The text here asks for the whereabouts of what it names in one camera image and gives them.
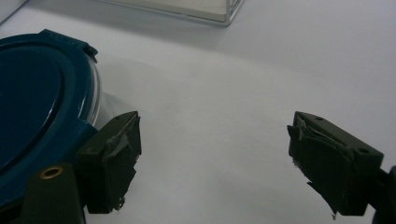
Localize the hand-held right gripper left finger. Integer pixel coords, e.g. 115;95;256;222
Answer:
76;110;143;215

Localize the clear acrylic box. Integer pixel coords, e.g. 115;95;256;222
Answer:
98;0;246;27

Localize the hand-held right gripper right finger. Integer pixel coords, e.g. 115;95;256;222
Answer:
287;111;385;220

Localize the blue lidded clear container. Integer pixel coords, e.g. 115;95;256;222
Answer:
0;28;103;216

